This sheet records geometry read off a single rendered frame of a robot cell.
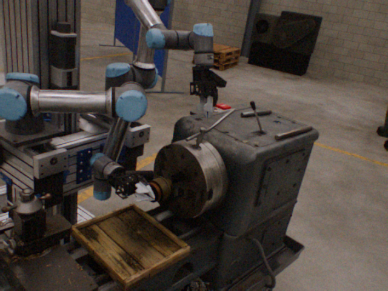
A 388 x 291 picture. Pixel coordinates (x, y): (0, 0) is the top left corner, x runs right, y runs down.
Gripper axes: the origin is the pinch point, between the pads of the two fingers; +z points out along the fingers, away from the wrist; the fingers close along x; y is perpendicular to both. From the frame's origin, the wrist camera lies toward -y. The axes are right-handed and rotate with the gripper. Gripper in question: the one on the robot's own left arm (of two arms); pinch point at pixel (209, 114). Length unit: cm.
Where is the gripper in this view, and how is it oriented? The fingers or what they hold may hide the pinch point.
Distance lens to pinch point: 151.7
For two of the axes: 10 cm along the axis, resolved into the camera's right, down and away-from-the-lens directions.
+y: -7.0, 2.0, -6.9
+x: 7.2, 1.4, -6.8
